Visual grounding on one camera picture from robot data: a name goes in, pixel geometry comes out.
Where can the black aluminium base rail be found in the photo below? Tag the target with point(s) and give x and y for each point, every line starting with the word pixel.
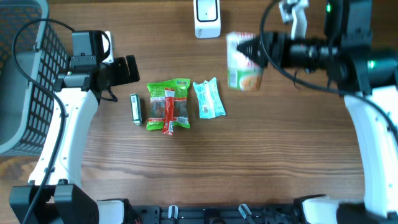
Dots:
pixel 266 214

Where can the light green snack packet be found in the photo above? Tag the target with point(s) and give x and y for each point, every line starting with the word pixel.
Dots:
pixel 209 101

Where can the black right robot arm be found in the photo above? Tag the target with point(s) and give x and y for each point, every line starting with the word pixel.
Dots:
pixel 345 64

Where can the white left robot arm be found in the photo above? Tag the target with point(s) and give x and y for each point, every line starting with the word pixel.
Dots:
pixel 58 123

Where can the red and white sachet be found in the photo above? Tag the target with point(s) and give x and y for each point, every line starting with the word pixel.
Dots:
pixel 169 112

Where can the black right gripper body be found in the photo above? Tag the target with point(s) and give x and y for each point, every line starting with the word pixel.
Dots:
pixel 283 56

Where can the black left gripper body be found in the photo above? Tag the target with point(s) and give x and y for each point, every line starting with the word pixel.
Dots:
pixel 120 74

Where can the bright green snack bag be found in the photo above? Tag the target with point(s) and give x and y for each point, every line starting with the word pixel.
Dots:
pixel 157 103

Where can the cup noodles cup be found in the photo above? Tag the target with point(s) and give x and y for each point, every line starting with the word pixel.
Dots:
pixel 243 73

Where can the grey plastic lattice basket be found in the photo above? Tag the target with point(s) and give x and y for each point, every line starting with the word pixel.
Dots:
pixel 28 43

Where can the green carton with barcode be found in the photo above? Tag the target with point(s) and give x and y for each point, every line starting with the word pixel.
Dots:
pixel 136 109

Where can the white barcode scanner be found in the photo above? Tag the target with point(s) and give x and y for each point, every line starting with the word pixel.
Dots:
pixel 207 16

